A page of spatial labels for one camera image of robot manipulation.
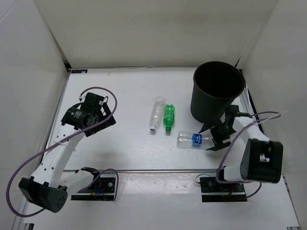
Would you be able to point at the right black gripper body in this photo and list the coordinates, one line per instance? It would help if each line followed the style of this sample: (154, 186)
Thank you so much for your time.
(224, 130)

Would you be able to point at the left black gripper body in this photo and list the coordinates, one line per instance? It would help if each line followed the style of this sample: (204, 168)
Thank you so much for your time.
(96, 115)

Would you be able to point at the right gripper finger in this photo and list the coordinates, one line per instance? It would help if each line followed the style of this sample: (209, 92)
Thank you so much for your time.
(216, 146)
(209, 125)

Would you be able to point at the tall blue label water bottle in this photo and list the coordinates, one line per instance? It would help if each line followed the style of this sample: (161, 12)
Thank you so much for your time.
(187, 140)

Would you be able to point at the clear bottle blue cap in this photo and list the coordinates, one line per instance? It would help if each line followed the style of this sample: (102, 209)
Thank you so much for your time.
(157, 113)

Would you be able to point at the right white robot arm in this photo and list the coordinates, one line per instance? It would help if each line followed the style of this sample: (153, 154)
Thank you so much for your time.
(262, 158)

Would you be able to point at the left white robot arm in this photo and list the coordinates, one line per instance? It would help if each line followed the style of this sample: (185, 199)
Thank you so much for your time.
(45, 187)

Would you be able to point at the black plastic bin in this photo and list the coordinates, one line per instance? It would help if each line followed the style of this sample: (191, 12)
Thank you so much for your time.
(215, 86)

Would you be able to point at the green plastic bottle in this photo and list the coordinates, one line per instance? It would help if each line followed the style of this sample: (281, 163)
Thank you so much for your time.
(169, 117)

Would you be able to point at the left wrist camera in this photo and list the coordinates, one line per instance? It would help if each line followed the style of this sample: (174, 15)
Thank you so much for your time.
(81, 96)

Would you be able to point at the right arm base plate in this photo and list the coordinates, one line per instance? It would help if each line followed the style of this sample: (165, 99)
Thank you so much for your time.
(213, 192)

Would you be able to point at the front aluminium rail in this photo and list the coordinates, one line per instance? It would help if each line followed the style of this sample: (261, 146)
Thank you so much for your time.
(169, 171)

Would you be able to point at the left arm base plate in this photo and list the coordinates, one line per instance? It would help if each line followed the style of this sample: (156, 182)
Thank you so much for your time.
(104, 189)

